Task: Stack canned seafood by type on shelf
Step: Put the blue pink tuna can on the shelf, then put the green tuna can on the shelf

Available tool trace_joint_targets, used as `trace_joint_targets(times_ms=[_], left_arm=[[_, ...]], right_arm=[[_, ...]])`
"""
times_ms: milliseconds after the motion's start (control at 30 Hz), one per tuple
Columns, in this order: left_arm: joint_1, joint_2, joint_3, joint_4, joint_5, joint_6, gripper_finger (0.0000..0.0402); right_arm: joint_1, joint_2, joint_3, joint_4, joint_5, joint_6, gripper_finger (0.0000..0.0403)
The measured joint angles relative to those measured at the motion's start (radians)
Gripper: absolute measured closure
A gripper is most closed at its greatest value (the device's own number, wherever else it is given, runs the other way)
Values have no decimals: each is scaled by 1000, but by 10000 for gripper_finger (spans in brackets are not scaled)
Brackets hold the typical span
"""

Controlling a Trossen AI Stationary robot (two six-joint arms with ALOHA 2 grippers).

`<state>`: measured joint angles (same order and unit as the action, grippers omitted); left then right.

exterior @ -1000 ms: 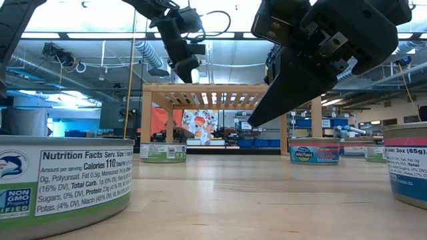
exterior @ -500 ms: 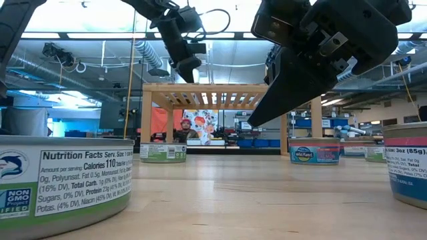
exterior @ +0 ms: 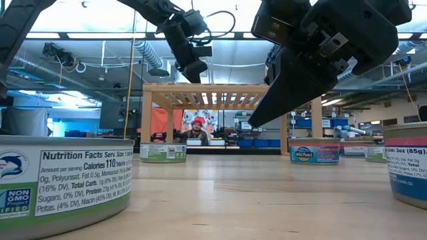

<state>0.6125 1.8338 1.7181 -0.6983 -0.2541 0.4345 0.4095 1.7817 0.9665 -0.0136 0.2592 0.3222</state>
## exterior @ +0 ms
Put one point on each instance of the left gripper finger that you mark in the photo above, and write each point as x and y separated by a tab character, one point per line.
196	71
202	51

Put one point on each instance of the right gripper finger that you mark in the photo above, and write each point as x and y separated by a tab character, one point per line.
293	86

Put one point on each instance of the tuna can green white label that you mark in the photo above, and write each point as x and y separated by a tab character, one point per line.
162	153
66	186
375	154

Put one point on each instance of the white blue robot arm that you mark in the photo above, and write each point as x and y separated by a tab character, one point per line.
350	130

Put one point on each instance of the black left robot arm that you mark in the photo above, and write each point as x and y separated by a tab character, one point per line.
20	40

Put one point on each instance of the wooden slatted shelf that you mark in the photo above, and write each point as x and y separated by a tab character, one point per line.
217	87

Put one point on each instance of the blue shelf bin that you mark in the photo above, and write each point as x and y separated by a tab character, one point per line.
340	122
303	123

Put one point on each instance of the ceiling light panel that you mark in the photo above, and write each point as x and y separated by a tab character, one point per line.
227	35
43	35
405	35
100	35
248	35

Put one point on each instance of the floral print poster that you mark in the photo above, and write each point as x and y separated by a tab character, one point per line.
210	120

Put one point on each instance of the orange fabric panel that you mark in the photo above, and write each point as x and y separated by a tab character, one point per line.
166	120

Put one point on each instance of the blue storage bin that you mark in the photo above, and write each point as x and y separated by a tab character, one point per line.
245	143
261	143
274	143

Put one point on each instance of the person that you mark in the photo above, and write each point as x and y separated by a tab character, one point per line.
197	133

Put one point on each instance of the white sign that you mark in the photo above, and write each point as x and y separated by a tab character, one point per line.
245	126

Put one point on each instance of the white tray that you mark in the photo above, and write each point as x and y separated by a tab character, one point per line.
194	142
217	142

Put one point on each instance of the dark monitor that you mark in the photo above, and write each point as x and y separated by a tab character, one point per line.
115	115

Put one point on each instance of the grey covered cabinet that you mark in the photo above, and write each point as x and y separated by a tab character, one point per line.
23	121

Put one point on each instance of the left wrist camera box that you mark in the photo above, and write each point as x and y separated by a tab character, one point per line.
195	20

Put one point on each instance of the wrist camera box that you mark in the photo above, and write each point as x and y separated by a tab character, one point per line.
195	20
283	23

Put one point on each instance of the silver flexible duct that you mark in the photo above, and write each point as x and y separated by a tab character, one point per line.
148	53

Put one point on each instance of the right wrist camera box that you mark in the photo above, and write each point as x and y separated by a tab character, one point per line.
283	23

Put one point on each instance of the silver ceiling duct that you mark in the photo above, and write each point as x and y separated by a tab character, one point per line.
410	46

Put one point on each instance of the grey round ceiling duct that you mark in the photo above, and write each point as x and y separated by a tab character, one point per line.
50	75

